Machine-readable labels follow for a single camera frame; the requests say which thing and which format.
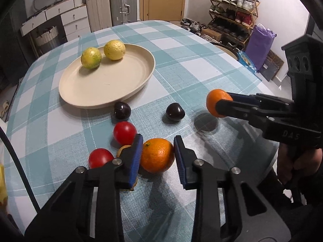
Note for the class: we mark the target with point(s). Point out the dark doormat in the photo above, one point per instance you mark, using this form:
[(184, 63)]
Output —
[(273, 66)]

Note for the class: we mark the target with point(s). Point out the person's dark clothing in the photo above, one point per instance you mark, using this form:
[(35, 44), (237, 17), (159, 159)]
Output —
[(297, 219)]

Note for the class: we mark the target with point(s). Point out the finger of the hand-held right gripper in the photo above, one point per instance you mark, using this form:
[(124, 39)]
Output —
[(237, 109), (252, 98)]

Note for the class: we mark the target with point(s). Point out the woven storage basket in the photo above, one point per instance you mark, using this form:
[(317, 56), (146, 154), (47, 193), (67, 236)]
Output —
[(46, 36)]

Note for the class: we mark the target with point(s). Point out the green-yellow lemon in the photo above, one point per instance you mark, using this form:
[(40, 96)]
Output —
[(91, 58)]

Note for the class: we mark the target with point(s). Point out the blue plastic bag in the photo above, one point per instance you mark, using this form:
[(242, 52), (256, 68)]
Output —
[(246, 60)]

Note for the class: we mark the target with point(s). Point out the yellow lemon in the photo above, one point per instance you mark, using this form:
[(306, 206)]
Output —
[(114, 50)]

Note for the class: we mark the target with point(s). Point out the brown cardboard box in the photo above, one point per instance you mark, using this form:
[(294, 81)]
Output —
[(212, 34)]

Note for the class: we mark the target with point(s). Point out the pile of shoes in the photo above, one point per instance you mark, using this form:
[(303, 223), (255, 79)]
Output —
[(193, 24)]

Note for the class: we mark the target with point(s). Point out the wooden shoe rack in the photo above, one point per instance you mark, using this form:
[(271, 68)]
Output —
[(234, 7)]

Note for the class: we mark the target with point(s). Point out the small orange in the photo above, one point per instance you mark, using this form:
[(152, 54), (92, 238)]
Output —
[(214, 99)]

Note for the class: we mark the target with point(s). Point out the brown kiwi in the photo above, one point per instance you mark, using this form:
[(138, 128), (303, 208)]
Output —
[(122, 151)]

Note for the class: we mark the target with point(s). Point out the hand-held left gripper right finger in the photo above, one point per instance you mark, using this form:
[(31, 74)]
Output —
[(180, 162)]

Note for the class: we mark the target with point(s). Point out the white drawer dresser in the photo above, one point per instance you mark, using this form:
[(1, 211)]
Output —
[(73, 15)]

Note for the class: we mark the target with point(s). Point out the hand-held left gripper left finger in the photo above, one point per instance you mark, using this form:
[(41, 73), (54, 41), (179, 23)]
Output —
[(136, 157)]

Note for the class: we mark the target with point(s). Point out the silver suitcase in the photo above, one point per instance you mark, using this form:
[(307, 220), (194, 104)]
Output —
[(123, 5)]

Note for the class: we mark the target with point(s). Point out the red tomato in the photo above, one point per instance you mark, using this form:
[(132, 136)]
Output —
[(125, 132), (100, 158)]

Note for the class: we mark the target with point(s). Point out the beige slippers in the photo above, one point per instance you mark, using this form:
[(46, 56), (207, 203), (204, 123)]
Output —
[(4, 107)]

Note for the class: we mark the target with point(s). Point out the dark plum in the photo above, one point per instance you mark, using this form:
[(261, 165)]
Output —
[(175, 111), (122, 110)]

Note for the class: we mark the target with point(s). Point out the person's right hand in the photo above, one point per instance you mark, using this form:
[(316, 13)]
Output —
[(306, 161)]

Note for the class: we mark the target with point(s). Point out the cream suitcase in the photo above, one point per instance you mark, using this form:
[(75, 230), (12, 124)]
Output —
[(97, 10)]

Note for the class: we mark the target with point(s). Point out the large orange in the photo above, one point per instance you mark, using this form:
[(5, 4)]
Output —
[(157, 155)]

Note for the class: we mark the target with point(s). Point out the purple bag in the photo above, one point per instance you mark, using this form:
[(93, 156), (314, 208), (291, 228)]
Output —
[(258, 48)]

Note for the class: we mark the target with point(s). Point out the beige round plate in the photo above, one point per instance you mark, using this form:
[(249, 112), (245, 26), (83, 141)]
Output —
[(108, 80)]

